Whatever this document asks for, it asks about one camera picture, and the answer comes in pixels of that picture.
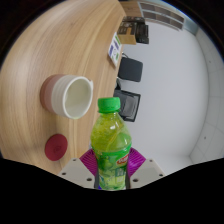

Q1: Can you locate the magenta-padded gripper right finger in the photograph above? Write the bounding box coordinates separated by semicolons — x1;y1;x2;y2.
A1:
126;147;166;190

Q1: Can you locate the white and brown cup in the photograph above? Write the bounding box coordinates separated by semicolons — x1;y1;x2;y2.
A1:
39;73;95;120

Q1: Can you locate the black office chair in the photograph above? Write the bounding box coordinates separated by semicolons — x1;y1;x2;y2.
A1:
118;56;144;83

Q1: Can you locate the printed leaflet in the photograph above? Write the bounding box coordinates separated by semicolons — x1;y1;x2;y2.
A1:
107;31;123;69

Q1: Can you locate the green drink bottle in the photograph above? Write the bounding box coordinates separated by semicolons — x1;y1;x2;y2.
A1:
90;96;133;191

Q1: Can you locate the round red coaster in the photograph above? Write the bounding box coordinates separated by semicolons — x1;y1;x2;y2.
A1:
44;133;69;162

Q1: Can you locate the grey mesh office chair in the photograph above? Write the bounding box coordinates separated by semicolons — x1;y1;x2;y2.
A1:
113;88;142;123

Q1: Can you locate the wooden cabinet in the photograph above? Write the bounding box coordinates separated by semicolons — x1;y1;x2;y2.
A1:
119;0;186;31

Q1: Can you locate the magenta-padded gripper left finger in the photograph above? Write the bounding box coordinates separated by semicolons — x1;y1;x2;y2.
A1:
57;148;100;190

